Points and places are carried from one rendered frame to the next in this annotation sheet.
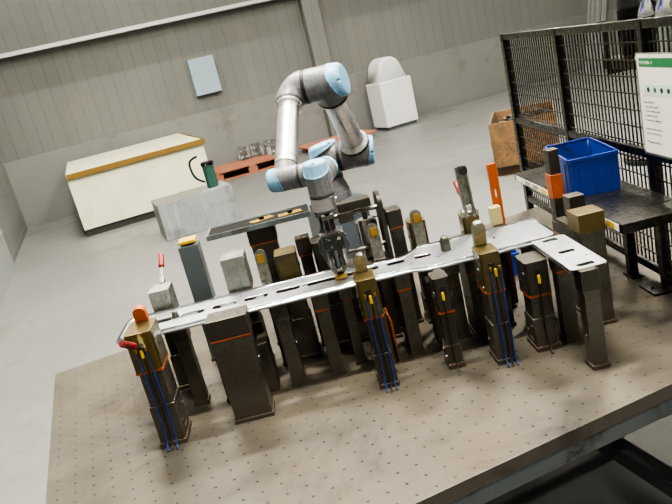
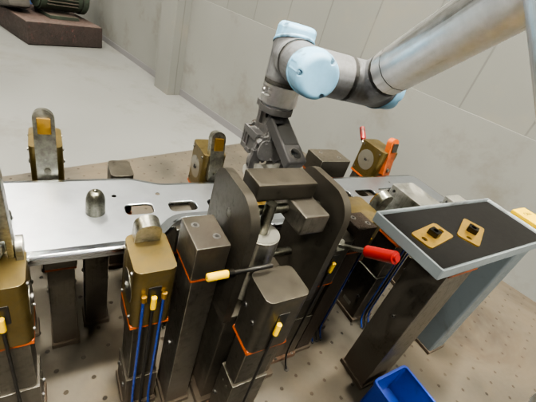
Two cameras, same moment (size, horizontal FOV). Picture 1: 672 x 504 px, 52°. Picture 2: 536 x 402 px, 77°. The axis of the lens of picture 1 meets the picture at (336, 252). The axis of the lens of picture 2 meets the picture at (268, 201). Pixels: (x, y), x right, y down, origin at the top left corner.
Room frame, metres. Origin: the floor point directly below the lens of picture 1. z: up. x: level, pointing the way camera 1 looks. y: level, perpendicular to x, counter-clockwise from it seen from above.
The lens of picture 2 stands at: (2.59, -0.39, 1.42)
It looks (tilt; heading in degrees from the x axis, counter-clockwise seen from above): 32 degrees down; 143
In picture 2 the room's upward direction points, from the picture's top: 18 degrees clockwise
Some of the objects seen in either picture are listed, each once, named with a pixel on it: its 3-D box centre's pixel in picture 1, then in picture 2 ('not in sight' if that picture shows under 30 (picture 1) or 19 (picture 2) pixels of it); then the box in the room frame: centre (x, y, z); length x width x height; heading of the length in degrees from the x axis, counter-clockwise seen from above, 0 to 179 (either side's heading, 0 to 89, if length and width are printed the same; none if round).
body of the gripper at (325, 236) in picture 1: (330, 229); (267, 131); (2.00, 0.00, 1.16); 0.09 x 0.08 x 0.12; 1
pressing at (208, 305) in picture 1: (335, 279); (261, 199); (2.02, 0.02, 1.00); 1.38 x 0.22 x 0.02; 91
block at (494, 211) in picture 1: (502, 257); not in sight; (2.17, -0.54, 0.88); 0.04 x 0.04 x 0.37; 1
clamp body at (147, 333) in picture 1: (158, 385); (357, 186); (1.82, 0.59, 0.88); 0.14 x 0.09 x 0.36; 1
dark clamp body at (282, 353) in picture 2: (332, 289); (301, 298); (2.25, 0.04, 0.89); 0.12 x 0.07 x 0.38; 1
